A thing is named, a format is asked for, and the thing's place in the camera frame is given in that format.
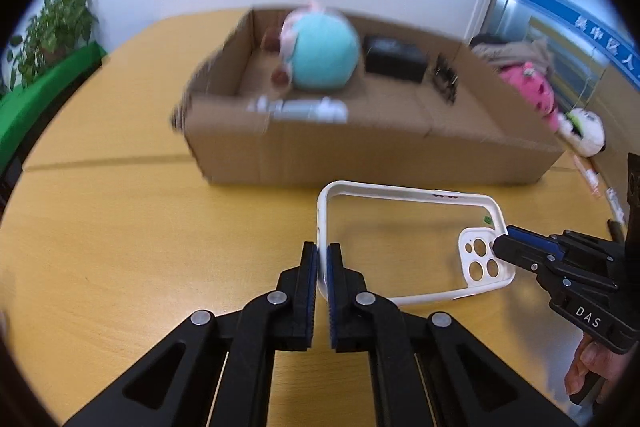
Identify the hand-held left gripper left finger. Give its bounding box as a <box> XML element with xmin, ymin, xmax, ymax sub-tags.
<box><xmin>62</xmin><ymin>241</ymin><xmax>320</xmax><ymax>427</ymax></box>

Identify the white green plush toy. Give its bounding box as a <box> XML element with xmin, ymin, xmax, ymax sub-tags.
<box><xmin>557</xmin><ymin>108</ymin><xmax>606</xmax><ymax>157</ymax></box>

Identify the bunch of black binder clips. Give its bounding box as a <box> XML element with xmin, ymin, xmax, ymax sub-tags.
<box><xmin>432</xmin><ymin>52</ymin><xmax>459</xmax><ymax>104</ymax></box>

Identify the green-haired pig plush toy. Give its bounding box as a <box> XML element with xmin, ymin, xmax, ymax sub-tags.
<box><xmin>262</xmin><ymin>0</ymin><xmax>361</xmax><ymax>90</ymax></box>

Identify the pink plush toy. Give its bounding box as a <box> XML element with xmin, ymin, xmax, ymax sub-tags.
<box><xmin>497</xmin><ymin>62</ymin><xmax>561</xmax><ymax>134</ymax></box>

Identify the large potted plant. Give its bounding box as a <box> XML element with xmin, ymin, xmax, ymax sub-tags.
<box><xmin>9</xmin><ymin>0</ymin><xmax>99</xmax><ymax>88</ymax></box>

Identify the yellow wooden desktop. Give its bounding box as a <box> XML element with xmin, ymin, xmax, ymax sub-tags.
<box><xmin>0</xmin><ymin>7</ymin><xmax>640</xmax><ymax>427</ymax></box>

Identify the black rectangular box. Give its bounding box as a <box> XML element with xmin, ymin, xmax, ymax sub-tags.
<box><xmin>362</xmin><ymin>36</ymin><xmax>429</xmax><ymax>83</ymax></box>

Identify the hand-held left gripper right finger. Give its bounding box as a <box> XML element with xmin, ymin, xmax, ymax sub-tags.
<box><xmin>327</xmin><ymin>243</ymin><xmax>578</xmax><ymax>427</ymax></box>

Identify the person's right hand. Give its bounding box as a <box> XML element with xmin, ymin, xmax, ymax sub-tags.
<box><xmin>565</xmin><ymin>336</ymin><xmax>626</xmax><ymax>405</ymax></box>

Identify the white clear phone case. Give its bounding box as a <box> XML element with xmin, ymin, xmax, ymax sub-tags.
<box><xmin>316</xmin><ymin>180</ymin><xmax>516</xmax><ymax>306</ymax></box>

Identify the cardboard box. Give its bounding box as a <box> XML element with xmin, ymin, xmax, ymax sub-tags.
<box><xmin>170</xmin><ymin>7</ymin><xmax>566</xmax><ymax>188</ymax></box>

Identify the white grey bottle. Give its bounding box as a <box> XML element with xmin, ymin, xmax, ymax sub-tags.
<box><xmin>247</xmin><ymin>96</ymin><xmax>349</xmax><ymax>124</ymax></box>

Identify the green bench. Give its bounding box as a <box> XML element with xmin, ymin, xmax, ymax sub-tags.
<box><xmin>0</xmin><ymin>42</ymin><xmax>109</xmax><ymax>168</ymax></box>

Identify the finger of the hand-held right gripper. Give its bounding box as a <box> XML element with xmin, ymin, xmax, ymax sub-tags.
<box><xmin>506</xmin><ymin>226</ymin><xmax>623</xmax><ymax>269</ymax></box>
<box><xmin>493</xmin><ymin>234</ymin><xmax>617</xmax><ymax>304</ymax></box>

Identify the small white packet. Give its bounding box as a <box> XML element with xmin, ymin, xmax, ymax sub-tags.
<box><xmin>604</xmin><ymin>187</ymin><xmax>627</xmax><ymax>224</ymax></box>
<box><xmin>576</xmin><ymin>156</ymin><xmax>602</xmax><ymax>196</ymax></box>

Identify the patterned plush toy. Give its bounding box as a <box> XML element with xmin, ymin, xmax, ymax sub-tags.
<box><xmin>470</xmin><ymin>33</ymin><xmax>551</xmax><ymax>74</ymax></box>

